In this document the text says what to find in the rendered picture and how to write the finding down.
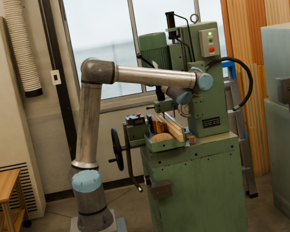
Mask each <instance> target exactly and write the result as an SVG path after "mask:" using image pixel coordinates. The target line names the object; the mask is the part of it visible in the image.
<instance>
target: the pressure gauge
mask: <svg viewBox="0 0 290 232"><path fill-rule="evenodd" d="M144 180H145V185H146V186H147V185H149V187H150V188H151V186H152V184H151V180H150V177H149V175H144Z"/></svg>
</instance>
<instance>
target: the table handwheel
mask: <svg viewBox="0 0 290 232"><path fill-rule="evenodd" d="M111 137H112V143H113V151H114V154H115V156H116V159H117V161H116V162H117V165H118V168H119V170H120V171H123V170H124V163H123V157H122V151H125V150H127V149H126V145H120V141H119V138H118V134H117V131H116V129H115V128H112V129H111ZM143 146H144V144H141V145H135V146H131V145H130V149H134V148H139V147H143Z"/></svg>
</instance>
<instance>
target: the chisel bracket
mask: <svg viewBox="0 0 290 232"><path fill-rule="evenodd" d="M172 103H174V105H175V106H174V110H177V106H176V101H174V100H173V99H171V98H169V99H165V100H164V101H154V102H153V104H154V107H155V108H154V110H155V112H156V113H157V114H158V113H162V114H164V113H165V112H167V111H172V110H173V107H172V106H171V104H172Z"/></svg>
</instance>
